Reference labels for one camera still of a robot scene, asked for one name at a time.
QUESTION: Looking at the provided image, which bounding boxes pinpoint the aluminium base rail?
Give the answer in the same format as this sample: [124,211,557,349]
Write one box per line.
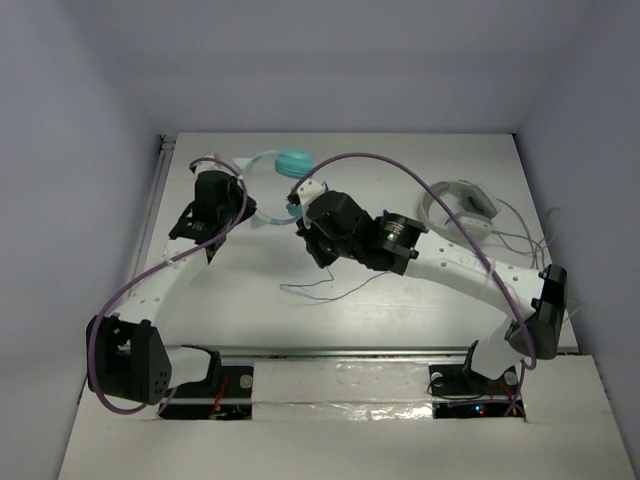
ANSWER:
[208,345,469,359]

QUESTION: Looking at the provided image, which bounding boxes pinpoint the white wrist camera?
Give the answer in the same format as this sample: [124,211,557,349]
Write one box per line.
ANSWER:
[195,153,243,177]
[288,178,327,210]

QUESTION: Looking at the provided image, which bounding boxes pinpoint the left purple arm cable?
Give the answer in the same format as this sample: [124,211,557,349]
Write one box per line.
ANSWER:
[87,157,249,414]

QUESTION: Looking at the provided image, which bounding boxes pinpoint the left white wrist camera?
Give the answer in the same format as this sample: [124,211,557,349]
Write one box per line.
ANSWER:
[195,153,243,177]

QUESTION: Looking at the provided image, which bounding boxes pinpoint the white grey headphones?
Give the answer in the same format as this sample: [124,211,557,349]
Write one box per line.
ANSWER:
[417,180,501,247]

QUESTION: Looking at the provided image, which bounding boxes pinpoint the blue headphone cable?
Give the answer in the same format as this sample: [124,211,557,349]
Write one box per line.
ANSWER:
[279,267,381,304]

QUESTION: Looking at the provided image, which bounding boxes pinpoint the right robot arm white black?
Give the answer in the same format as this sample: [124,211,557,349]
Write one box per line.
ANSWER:
[290,183,567,393]

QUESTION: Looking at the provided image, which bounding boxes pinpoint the teal cat-ear headphones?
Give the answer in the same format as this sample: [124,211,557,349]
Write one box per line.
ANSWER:
[232,149,315,229]

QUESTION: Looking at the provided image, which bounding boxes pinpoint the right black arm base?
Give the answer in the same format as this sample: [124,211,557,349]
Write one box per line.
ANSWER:
[426,364,526,419]

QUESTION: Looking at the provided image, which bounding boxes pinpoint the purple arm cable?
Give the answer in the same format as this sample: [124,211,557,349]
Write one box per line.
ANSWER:
[87,157,249,414]
[289,152,539,419]

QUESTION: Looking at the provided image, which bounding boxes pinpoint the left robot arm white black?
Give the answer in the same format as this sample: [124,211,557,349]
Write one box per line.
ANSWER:
[86,167,256,415]

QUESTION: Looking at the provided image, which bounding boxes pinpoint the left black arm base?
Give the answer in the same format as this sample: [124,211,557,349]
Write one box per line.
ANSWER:
[158,365,254,421]

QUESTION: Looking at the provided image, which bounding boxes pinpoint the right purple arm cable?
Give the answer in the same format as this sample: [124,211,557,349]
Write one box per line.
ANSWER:
[289,152,539,419]

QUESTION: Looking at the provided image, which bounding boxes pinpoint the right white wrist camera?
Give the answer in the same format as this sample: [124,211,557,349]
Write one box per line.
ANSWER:
[288,178,327,210]

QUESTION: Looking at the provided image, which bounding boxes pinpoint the aluminium side rail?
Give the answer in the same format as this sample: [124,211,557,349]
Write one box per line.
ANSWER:
[148,135,177,217]

